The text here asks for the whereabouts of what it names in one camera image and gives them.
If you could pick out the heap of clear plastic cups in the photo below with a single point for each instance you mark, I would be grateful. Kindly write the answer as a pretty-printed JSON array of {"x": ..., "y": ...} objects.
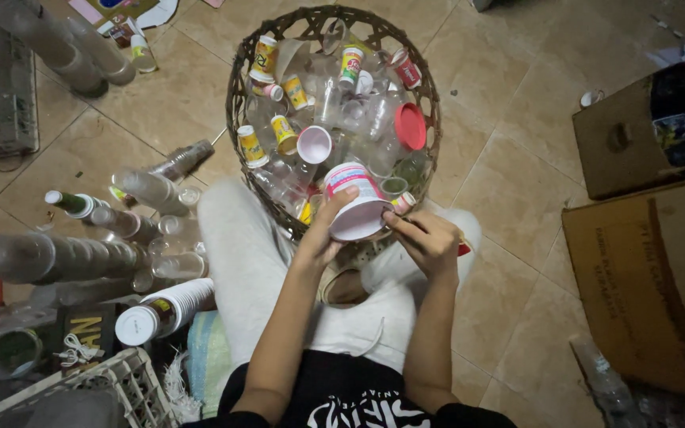
[{"x": 348, "y": 113}]

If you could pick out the single clear plastic cup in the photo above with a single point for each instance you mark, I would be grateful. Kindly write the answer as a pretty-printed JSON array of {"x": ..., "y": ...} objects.
[{"x": 179, "y": 266}]

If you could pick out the white green label cup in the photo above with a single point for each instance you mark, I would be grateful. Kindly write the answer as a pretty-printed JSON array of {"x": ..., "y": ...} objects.
[{"x": 351, "y": 66}]

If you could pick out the stack of white cups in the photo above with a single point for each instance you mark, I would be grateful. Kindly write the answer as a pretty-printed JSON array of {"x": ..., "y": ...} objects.
[{"x": 167, "y": 309}]

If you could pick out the small pink white cup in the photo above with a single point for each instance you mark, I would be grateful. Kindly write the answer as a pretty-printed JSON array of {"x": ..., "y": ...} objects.
[{"x": 273, "y": 92}]

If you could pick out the person's left hand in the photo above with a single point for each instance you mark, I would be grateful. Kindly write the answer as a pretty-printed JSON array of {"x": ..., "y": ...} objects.
[{"x": 318, "y": 241}]

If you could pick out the green label cup stack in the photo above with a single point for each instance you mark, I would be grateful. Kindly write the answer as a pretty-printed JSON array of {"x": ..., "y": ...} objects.
[{"x": 72, "y": 203}]

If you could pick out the white cup with pink label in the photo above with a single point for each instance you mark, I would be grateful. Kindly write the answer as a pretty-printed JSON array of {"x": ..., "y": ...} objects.
[{"x": 360, "y": 205}]

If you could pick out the plain white open cup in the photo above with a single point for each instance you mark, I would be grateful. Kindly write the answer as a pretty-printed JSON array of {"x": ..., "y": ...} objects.
[{"x": 314, "y": 144}]

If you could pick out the large yellow label cup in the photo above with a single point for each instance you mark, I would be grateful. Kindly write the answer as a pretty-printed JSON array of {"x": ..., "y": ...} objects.
[{"x": 265, "y": 58}]

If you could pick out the red label cup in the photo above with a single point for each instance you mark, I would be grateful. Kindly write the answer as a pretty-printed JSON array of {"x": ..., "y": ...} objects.
[{"x": 406, "y": 70}]

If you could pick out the black box with yellow print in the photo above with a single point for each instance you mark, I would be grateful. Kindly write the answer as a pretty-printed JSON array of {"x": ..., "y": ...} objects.
[{"x": 90, "y": 330}]

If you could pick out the small cutter with red end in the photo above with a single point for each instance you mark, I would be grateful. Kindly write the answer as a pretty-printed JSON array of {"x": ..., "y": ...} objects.
[{"x": 465, "y": 248}]

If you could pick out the person's black printed shirt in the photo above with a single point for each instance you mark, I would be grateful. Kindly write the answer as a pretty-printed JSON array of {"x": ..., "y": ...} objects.
[{"x": 342, "y": 392}]

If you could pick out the clear container with green inside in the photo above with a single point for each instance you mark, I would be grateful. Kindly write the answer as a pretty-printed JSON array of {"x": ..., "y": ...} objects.
[{"x": 14, "y": 354}]

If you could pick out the woven bamboo basket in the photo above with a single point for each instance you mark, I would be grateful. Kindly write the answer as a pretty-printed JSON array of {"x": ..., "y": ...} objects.
[{"x": 236, "y": 113}]

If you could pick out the short clear cup stack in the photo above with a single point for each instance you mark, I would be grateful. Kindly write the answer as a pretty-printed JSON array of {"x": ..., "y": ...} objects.
[{"x": 101, "y": 50}]

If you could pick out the grey tray with rubbish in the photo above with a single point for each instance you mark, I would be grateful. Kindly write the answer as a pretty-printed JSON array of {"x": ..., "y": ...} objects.
[{"x": 15, "y": 95}]

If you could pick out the thick long clear cup stack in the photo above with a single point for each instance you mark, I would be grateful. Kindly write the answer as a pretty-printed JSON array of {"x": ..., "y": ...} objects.
[{"x": 39, "y": 257}]

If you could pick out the large printed cardboard box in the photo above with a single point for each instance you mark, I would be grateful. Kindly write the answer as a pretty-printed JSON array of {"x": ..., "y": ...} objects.
[{"x": 646, "y": 285}]

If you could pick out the white plastic crate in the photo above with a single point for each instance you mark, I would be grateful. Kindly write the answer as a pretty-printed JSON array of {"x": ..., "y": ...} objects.
[{"x": 116, "y": 380}]

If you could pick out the striped cloth mat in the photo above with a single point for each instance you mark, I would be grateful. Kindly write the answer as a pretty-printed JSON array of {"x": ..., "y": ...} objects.
[{"x": 207, "y": 356}]

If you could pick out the open cardboard box with bag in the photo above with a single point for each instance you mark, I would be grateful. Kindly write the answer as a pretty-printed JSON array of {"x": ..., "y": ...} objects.
[{"x": 616, "y": 140}]

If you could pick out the white cup with yellow label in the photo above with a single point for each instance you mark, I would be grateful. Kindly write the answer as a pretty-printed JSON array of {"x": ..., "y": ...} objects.
[{"x": 142, "y": 54}]

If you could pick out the small pink label cup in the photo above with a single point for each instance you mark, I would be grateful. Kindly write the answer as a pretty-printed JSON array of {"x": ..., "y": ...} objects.
[{"x": 403, "y": 202}]

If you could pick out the person's right hand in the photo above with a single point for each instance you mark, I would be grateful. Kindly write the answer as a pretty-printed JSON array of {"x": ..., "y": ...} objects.
[{"x": 431, "y": 247}]

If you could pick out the red plastic lid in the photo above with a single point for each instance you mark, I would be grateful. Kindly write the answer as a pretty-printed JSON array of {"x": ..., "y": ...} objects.
[{"x": 410, "y": 126}]

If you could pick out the person's foot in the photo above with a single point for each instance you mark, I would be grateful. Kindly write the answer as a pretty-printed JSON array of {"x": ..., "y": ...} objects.
[{"x": 345, "y": 288}]

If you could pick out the brownish clear cup stack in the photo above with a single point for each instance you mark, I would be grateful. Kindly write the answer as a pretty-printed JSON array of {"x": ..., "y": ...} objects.
[{"x": 183, "y": 160}]

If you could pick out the person's white trousers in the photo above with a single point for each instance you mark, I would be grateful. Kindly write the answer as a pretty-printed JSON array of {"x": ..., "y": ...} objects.
[{"x": 247, "y": 267}]

